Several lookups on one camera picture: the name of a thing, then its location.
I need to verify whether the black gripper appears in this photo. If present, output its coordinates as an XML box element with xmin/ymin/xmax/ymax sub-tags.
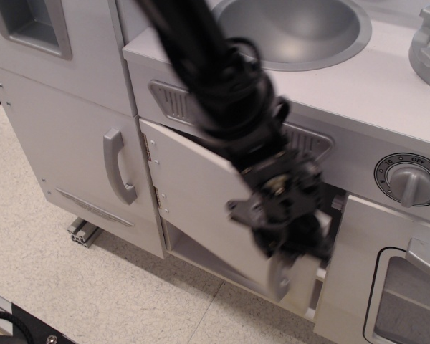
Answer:
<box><xmin>226</xmin><ymin>193</ymin><xmax>333</xmax><ymax>262</ymax></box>

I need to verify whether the grey cabinet door handle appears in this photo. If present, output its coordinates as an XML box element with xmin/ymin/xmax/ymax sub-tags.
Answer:
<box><xmin>267</xmin><ymin>253</ymin><xmax>301</xmax><ymax>301</ymax></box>

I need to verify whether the white cabinet door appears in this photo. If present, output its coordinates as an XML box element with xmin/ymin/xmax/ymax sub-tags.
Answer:
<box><xmin>138</xmin><ymin>118</ymin><xmax>333</xmax><ymax>313</ymax></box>

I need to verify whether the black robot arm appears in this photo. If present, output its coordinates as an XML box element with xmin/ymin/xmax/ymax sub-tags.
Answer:
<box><xmin>139</xmin><ymin>1</ymin><xmax>333</xmax><ymax>260</ymax></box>

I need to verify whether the white oven door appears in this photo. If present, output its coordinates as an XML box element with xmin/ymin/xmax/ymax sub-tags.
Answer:
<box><xmin>362</xmin><ymin>244</ymin><xmax>430</xmax><ymax>344</ymax></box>

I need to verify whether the grey timer knob dial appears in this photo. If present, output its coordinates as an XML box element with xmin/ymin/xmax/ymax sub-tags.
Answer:
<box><xmin>374</xmin><ymin>153</ymin><xmax>430</xmax><ymax>208</ymax></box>

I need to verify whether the brass door hinge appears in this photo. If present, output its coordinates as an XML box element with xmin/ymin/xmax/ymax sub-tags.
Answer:
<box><xmin>143</xmin><ymin>133</ymin><xmax>163</xmax><ymax>209</ymax></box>

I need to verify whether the grey vent grille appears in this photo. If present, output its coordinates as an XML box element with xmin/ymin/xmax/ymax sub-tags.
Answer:
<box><xmin>148</xmin><ymin>80</ymin><xmax>335</xmax><ymax>162</ymax></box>

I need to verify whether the silver sink bowl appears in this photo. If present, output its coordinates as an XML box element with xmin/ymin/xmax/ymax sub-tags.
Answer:
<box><xmin>212</xmin><ymin>0</ymin><xmax>372</xmax><ymax>72</ymax></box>

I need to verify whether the white toy kitchen unit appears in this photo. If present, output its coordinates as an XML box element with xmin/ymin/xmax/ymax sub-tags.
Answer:
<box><xmin>0</xmin><ymin>1</ymin><xmax>430</xmax><ymax>343</ymax></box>

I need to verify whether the grey fridge emblem badge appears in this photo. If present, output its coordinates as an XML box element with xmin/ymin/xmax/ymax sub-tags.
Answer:
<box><xmin>56</xmin><ymin>188</ymin><xmax>135</xmax><ymax>227</ymax></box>

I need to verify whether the white fridge door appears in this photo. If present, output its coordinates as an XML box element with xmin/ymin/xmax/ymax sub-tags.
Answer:
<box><xmin>0</xmin><ymin>68</ymin><xmax>165</xmax><ymax>257</ymax></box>

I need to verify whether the grey recessed dispenser panel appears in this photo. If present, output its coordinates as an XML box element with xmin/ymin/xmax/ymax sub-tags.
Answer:
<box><xmin>0</xmin><ymin>0</ymin><xmax>72</xmax><ymax>60</ymax></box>

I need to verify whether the grey oven door handle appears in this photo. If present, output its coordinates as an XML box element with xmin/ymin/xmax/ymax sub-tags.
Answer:
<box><xmin>405</xmin><ymin>238</ymin><xmax>430</xmax><ymax>276</ymax></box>

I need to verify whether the grey fridge door handle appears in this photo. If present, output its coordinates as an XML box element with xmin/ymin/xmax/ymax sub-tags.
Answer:
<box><xmin>102</xmin><ymin>128</ymin><xmax>137</xmax><ymax>205</ymax></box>

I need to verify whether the aluminium extrusion rail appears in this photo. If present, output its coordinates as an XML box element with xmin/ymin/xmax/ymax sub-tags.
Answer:
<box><xmin>67</xmin><ymin>218</ymin><xmax>102</xmax><ymax>248</ymax></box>

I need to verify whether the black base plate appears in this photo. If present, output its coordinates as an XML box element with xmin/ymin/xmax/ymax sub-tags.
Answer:
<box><xmin>11</xmin><ymin>303</ymin><xmax>75</xmax><ymax>344</ymax></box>

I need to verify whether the black cable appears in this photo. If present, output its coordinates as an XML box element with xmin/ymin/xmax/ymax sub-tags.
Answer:
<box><xmin>0</xmin><ymin>310</ymin><xmax>29</xmax><ymax>344</ymax></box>

